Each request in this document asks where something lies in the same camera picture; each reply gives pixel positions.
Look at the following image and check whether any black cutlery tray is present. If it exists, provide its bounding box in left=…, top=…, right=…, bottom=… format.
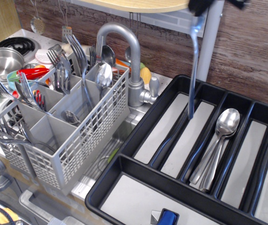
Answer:
left=85, top=75, right=268, bottom=225

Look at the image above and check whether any steel spoon upright in basket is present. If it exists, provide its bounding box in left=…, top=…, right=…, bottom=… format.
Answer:
left=95, top=63, right=113, bottom=100

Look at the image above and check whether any hanging metal spatula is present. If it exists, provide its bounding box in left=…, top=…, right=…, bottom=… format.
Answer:
left=58, top=0, right=72, bottom=44

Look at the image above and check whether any steel spoon behind basket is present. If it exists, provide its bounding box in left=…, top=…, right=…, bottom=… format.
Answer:
left=101, top=45, right=115, bottom=67

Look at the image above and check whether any pink round toy dish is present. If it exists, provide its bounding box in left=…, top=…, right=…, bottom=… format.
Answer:
left=35, top=49, right=51, bottom=64

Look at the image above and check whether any light wooden shelf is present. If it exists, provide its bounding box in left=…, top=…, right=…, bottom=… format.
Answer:
left=81, top=0, right=189, bottom=13

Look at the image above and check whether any tall steel fork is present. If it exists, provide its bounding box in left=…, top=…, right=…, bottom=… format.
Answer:
left=65, top=34, right=92, bottom=112

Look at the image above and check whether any yellow toy corn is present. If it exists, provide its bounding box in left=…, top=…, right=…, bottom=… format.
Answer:
left=140, top=62, right=152, bottom=84

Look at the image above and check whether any big steel spoon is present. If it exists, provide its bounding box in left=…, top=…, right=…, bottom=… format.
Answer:
left=188, top=15, right=204, bottom=120

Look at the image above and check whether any steel fork bundle front left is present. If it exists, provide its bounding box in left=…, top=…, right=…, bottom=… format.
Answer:
left=0, top=117, right=31, bottom=145

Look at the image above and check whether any blue object at bottom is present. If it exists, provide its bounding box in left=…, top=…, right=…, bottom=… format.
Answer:
left=157, top=208, right=179, bottom=225

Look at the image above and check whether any black stove burner coil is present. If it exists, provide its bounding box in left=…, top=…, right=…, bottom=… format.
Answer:
left=0, top=37, right=37, bottom=56

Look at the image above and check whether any grey plastic cutlery basket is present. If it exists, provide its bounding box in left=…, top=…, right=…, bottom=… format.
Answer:
left=0, top=66, right=130, bottom=195

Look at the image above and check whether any grey metal faucet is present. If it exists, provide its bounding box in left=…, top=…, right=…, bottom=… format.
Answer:
left=97, top=22, right=159, bottom=106

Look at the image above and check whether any small spoon inside basket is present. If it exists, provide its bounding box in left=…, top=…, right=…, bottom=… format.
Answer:
left=61, top=110, right=81, bottom=126

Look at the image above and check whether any red toy pepper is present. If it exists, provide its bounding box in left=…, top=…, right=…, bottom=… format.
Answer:
left=17, top=68, right=50, bottom=80

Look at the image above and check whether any steel cooking pot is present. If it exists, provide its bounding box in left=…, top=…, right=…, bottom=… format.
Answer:
left=0, top=47, right=24, bottom=81

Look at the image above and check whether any stack of steel spoons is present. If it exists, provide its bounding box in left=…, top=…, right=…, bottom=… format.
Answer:
left=190, top=108, right=240, bottom=192

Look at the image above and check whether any steel forks middle compartment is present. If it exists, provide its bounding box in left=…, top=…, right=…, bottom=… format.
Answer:
left=46, top=49, right=71, bottom=94

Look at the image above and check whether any long fork leaning left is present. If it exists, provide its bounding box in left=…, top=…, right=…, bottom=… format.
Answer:
left=0, top=72, right=51, bottom=115

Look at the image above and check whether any hanging round metal strainer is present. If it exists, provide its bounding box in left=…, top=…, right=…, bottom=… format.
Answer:
left=30, top=0, right=45, bottom=35

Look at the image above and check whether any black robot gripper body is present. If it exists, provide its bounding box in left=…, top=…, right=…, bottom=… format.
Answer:
left=188, top=0, right=248, bottom=16

